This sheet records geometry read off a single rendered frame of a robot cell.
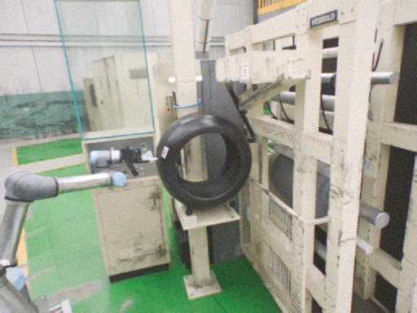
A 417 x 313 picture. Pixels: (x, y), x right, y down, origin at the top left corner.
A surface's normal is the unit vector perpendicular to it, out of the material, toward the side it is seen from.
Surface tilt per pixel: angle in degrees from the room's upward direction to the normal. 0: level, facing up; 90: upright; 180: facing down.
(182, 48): 90
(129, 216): 90
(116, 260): 90
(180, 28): 90
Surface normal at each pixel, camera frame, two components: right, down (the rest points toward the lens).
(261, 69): 0.26, 0.26
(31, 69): 0.55, 0.20
